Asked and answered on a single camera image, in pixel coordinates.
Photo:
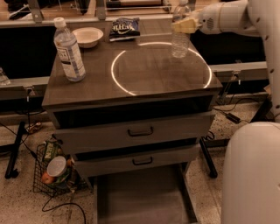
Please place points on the black power adapter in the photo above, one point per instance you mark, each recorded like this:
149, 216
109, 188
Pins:
233, 118

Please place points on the white paper bowl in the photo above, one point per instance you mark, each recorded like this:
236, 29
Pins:
88, 37

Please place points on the grey drawer cabinet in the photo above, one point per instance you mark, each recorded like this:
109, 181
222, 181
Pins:
128, 81

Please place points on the bottom grey drawer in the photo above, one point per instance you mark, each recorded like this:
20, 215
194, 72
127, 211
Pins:
156, 195

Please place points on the black wire basket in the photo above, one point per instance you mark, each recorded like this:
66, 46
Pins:
69, 182

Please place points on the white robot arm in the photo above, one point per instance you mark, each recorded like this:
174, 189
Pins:
251, 170

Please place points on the white-lidded can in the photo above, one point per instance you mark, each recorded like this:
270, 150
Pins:
57, 166

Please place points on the middle grey drawer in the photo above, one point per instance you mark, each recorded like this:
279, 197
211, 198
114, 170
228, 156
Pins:
148, 159

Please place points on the top grey drawer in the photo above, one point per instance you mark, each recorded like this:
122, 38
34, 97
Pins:
127, 134

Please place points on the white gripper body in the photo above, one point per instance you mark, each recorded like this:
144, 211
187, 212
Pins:
207, 17

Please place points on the black table leg left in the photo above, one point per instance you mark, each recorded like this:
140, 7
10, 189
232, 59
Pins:
11, 172

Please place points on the clear plastic water bottle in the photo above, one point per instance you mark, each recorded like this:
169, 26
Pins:
179, 41

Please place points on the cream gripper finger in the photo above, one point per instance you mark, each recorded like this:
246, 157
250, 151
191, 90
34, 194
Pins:
187, 25

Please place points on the blue chip bag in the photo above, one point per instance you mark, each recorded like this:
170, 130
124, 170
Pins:
124, 28

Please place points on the large white-capped water bottle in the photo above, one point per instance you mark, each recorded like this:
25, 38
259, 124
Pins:
68, 51

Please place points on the red apple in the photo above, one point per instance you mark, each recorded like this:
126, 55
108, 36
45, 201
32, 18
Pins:
47, 179

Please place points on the green snack bag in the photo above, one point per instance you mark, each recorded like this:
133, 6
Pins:
52, 150

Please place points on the grey drawer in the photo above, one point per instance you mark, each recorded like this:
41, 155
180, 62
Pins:
148, 159
156, 195
127, 134

